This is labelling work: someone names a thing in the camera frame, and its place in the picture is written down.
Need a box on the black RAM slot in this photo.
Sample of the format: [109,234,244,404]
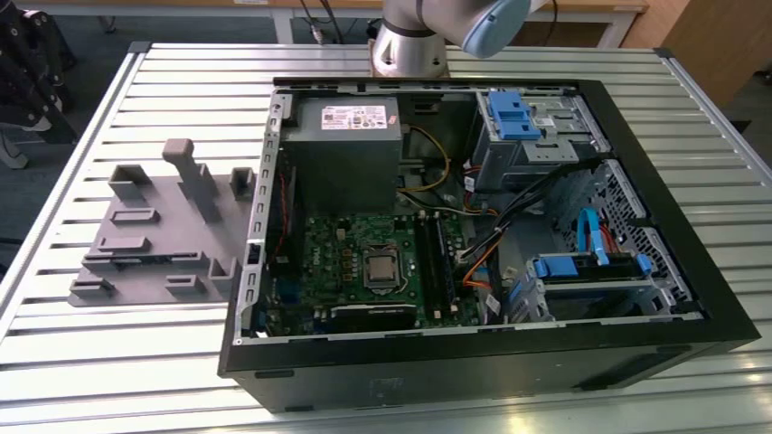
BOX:
[414,214,445,317]

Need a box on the white furniture leg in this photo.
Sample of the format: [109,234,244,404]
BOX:
[0,122,30,171]

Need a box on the grey plastic parts rack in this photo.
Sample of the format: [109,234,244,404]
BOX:
[66,137,258,308]

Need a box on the grey power supply unit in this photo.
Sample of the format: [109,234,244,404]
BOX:
[282,95,404,214]

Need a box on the green motherboard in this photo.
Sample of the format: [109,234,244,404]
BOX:
[298,212,484,334]

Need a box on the CPU socket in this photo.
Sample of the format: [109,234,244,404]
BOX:
[358,242,405,296]

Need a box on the silver CPU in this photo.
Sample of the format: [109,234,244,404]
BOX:
[365,256,397,282]

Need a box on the black graphics card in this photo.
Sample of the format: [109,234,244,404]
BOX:
[328,303,418,334]

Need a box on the blue drive bay latch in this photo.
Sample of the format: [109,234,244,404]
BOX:
[488,90,538,141]

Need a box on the silver drive cage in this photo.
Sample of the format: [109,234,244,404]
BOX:
[473,90,610,193]

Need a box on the black open PC case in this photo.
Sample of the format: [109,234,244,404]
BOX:
[216,76,762,413]

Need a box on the white-framed wooden desk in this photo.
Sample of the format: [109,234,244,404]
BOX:
[269,0,652,50]

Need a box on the blue disk carrier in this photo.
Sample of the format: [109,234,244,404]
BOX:
[533,253,652,284]

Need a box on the silver disk bay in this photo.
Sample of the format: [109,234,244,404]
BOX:
[502,257,692,325]

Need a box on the wooden cabinet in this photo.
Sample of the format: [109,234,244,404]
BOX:
[626,0,772,123]

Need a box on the black camera cable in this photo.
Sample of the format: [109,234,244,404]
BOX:
[298,0,340,47]

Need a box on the yellow wire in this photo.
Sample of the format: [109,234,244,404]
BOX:
[400,126,452,193]

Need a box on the black cable bundle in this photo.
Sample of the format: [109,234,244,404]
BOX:
[457,161,600,268]

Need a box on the orange wire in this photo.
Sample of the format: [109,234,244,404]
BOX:
[461,258,493,288]

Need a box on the blue flat wire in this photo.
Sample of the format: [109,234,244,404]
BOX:
[576,208,610,266]

